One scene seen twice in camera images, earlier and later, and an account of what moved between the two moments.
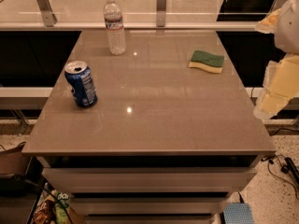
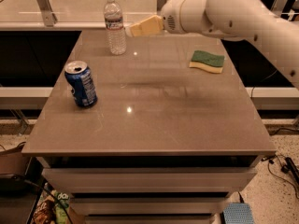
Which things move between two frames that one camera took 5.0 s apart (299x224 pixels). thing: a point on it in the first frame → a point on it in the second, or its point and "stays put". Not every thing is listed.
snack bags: (52, 206) stays put
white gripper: (288, 28) → (170, 16)
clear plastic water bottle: (116, 38) stays put
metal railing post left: (49, 18) stays put
